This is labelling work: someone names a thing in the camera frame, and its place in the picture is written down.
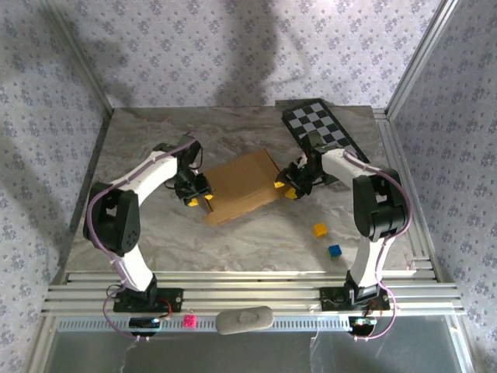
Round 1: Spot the brown cardboard box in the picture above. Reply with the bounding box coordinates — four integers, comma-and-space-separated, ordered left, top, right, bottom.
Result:
201, 148, 290, 227

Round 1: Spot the black grey checkerboard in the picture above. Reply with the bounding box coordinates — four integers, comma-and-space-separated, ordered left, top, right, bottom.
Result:
274, 98, 370, 186

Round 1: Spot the grey oval stone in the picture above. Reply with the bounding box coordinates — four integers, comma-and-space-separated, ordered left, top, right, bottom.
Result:
215, 305, 275, 336

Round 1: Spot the black left electronics board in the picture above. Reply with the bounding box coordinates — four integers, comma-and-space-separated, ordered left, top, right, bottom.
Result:
129, 316, 161, 337

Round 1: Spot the black electronics board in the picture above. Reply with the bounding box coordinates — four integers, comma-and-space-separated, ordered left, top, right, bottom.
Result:
348, 315, 377, 336
129, 316, 161, 337

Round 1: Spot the black right electronics board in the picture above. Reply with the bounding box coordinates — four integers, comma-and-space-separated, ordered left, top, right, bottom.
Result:
348, 315, 377, 336

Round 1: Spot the grey reflective panel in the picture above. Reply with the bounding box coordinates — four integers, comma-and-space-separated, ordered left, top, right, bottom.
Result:
38, 328, 473, 373

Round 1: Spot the aluminium side rail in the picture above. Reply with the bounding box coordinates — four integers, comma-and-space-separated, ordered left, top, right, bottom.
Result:
373, 108, 443, 281

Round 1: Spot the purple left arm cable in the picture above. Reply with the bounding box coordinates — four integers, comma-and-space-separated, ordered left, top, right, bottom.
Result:
84, 132, 205, 343

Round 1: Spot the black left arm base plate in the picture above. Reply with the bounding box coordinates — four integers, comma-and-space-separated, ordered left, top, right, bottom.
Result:
113, 288, 183, 313

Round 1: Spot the aluminium mounting rail frame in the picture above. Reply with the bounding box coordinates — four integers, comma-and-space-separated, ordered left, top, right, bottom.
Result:
40, 270, 465, 315

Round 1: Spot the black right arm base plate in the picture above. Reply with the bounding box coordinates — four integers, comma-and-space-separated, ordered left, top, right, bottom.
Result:
320, 287, 391, 312

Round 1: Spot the grey slotted cable duct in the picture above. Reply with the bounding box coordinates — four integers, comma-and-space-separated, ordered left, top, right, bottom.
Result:
56, 315, 454, 332

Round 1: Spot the aluminium frame post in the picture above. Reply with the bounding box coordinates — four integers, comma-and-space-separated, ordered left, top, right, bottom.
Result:
40, 0, 116, 113
384, 0, 465, 117

